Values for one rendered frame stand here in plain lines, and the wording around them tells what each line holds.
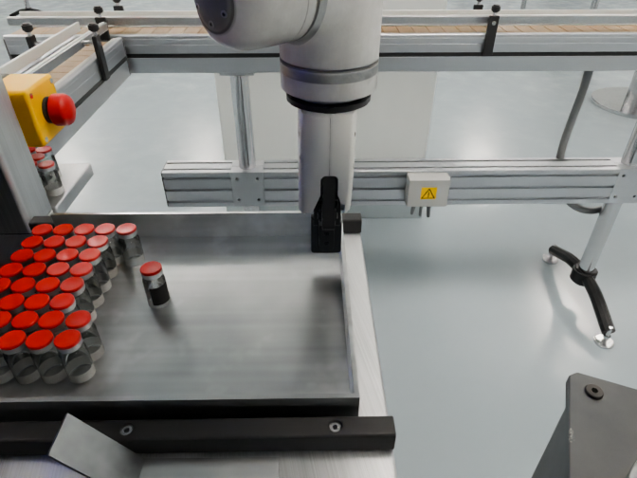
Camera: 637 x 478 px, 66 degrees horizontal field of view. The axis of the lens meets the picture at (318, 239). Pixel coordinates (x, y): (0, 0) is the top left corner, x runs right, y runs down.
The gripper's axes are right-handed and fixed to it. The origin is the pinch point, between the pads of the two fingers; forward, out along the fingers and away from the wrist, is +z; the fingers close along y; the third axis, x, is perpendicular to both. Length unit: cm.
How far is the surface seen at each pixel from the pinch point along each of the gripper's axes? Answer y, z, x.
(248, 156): -86, 34, -19
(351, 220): -6.2, 2.5, 3.3
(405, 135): -143, 53, 38
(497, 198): -85, 48, 56
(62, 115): -16.1, -6.9, -32.4
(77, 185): -19.8, 5.3, -35.4
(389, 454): 22.6, 4.3, 4.1
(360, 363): 13.9, 4.3, 2.7
